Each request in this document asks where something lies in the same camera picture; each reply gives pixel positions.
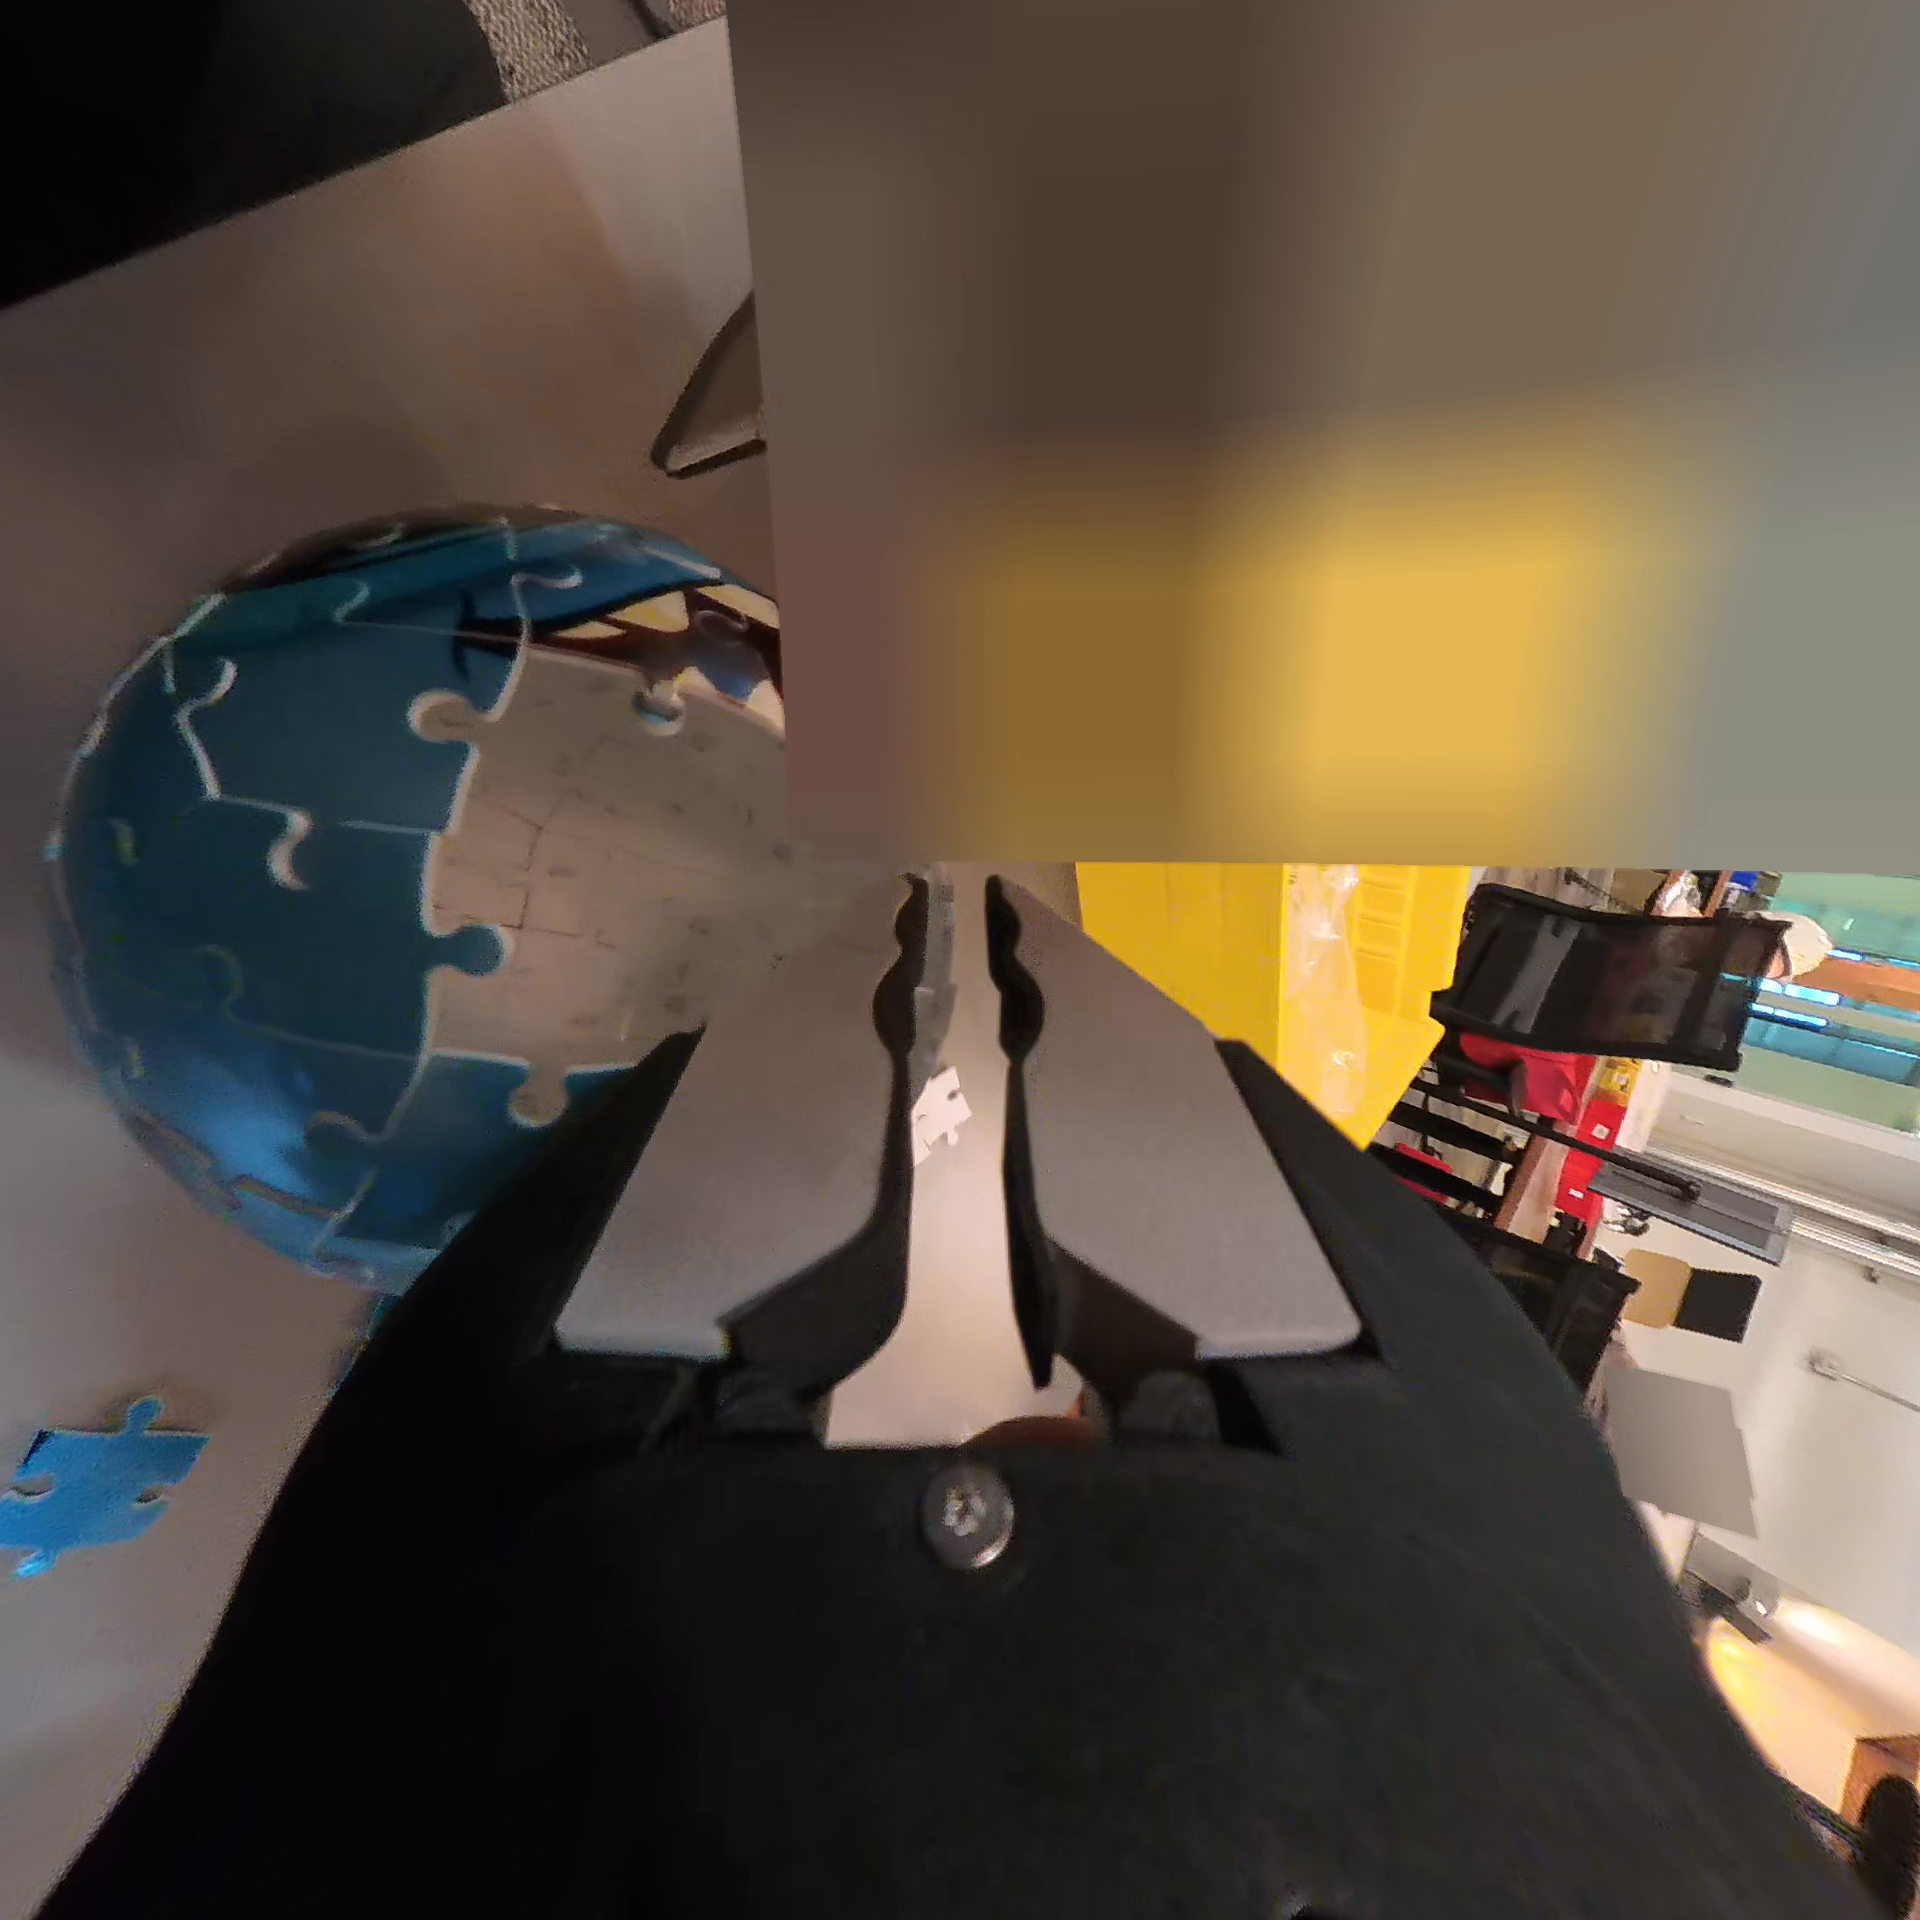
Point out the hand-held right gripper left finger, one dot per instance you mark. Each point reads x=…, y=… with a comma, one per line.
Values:
x=735, y=1185

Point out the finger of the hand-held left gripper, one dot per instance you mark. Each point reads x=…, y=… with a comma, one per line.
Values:
x=719, y=399

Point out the wooden beam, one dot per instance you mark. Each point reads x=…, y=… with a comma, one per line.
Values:
x=1858, y=983

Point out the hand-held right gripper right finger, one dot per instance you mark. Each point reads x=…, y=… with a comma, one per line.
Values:
x=1184, y=1185

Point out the blue puzzle ball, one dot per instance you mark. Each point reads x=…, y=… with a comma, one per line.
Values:
x=271, y=929

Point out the blue puzzle piece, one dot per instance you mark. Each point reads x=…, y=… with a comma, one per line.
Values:
x=90, y=1478

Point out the clear plastic bag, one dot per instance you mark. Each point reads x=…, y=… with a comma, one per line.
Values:
x=1334, y=961

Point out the yellow plastic bin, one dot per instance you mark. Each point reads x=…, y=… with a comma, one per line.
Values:
x=1184, y=961

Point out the tan and black box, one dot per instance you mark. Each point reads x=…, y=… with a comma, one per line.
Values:
x=1719, y=1307

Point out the white puzzle piece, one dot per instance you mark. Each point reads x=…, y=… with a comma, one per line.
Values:
x=942, y=1117

